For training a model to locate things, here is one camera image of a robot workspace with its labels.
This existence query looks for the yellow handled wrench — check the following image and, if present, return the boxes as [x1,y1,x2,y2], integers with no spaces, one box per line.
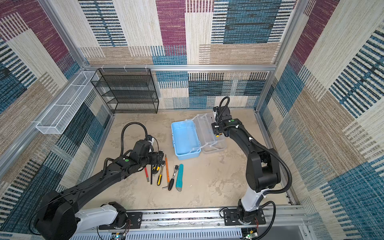
[157,163,165,186]

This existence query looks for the red hex key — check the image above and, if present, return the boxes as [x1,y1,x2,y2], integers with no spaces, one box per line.
[144,167,150,183]

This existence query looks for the teal utility knife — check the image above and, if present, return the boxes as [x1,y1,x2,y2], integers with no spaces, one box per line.
[176,164,184,192]

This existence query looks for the light blue plastic tool box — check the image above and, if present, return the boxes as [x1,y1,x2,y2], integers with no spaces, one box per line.
[171,113,227,161]

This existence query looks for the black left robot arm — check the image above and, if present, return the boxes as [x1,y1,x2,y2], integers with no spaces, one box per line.
[32,140,164,240]

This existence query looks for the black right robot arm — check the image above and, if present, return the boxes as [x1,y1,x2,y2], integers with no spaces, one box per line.
[212,119,285,224]

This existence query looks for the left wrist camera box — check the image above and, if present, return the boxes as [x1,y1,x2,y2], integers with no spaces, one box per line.
[146,135,156,145]

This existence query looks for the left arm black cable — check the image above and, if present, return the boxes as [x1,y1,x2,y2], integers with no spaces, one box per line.
[119,121,149,157]

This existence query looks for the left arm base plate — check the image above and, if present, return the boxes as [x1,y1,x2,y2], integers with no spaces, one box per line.
[98,212,143,231]

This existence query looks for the black wire mesh shelf rack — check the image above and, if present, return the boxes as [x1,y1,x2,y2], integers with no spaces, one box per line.
[91,68,159,114]

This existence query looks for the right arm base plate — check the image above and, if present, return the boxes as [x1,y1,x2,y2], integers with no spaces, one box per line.
[220,208,266,226]

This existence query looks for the white wire mesh basket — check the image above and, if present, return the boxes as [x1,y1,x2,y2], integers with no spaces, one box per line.
[36,71,95,135]

